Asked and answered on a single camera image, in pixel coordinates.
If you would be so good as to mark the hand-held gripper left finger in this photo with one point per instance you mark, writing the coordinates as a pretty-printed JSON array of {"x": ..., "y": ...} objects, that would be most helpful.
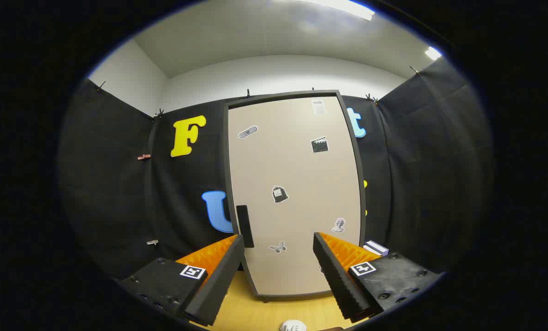
[{"x": 223, "y": 280}]

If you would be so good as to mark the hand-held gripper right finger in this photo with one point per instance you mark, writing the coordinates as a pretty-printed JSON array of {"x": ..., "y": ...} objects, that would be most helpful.
[{"x": 336, "y": 276}]

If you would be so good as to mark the white shoe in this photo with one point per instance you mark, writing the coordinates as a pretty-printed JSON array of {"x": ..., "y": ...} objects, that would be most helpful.
[{"x": 293, "y": 326}]

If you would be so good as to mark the beige shoe cabinet door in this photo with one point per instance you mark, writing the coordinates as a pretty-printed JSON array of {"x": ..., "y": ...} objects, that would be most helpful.
[{"x": 292, "y": 165}]

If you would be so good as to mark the grey shoe cabinet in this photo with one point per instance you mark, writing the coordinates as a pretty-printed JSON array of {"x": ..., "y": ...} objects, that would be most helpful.
[{"x": 226, "y": 156}]

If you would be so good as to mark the white purple box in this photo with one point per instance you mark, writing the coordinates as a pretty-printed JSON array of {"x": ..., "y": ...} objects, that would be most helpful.
[
  {"x": 370, "y": 250},
  {"x": 378, "y": 247}
]

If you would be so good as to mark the black backdrop cloth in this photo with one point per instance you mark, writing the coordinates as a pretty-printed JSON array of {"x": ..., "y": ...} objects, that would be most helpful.
[{"x": 112, "y": 184}]

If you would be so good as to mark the small ceiling light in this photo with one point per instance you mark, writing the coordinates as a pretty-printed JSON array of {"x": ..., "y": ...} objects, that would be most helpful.
[{"x": 432, "y": 53}]

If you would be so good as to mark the long ceiling light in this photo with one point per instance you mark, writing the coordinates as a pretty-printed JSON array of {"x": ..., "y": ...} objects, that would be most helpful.
[{"x": 347, "y": 8}]

